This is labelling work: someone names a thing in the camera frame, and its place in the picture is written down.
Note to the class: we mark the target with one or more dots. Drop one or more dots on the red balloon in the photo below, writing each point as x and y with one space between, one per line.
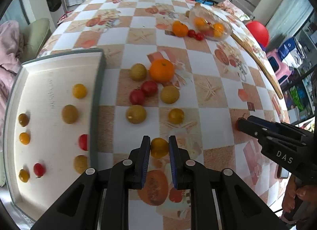
259 32

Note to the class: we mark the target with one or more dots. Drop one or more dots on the yellow cherry tomato on table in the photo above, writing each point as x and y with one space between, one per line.
176 116

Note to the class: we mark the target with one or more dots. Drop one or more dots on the red tomato with stem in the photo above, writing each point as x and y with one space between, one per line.
239 122

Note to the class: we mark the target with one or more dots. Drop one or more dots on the large orange near tray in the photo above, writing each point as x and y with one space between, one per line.
161 70

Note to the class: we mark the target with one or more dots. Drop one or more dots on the yellow green plum lower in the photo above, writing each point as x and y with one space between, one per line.
136 114

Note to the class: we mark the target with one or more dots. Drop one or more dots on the person right hand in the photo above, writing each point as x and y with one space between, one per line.
306 193

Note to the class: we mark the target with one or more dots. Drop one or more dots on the orange small tomato tray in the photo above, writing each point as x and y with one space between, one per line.
25 138

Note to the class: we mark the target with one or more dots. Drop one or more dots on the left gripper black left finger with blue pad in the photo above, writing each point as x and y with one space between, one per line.
140 160

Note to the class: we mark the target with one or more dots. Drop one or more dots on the white rectangular tray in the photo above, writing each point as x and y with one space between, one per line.
41 89

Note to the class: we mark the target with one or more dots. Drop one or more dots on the yellow green plum beside orange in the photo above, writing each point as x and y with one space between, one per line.
138 72

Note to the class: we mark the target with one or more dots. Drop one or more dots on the long wooden stick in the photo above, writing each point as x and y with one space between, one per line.
260 62

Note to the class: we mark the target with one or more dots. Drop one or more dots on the red cherry tomato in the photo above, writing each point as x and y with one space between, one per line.
83 142
199 36
191 33

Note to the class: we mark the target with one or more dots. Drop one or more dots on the yellow plum small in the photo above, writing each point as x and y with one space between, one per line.
80 164

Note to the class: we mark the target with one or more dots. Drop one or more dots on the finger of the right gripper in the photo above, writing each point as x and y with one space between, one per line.
280 128
256 131

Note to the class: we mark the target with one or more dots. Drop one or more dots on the far orange near bowl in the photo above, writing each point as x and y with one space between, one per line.
179 29

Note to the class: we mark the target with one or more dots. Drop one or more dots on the olive yellow plum fruit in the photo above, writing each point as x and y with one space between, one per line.
23 119

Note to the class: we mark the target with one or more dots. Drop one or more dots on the pink plastic stool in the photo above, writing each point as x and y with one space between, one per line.
281 70

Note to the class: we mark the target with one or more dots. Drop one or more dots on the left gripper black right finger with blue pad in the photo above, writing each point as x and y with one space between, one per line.
178 158

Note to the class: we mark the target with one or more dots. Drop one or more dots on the checkered fruit print tablecloth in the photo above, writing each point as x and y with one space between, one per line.
217 81

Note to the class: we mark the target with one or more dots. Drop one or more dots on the pink blanket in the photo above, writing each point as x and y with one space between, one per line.
11 49

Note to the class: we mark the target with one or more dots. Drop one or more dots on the yellow cherry tomato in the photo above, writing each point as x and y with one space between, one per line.
79 91
176 116

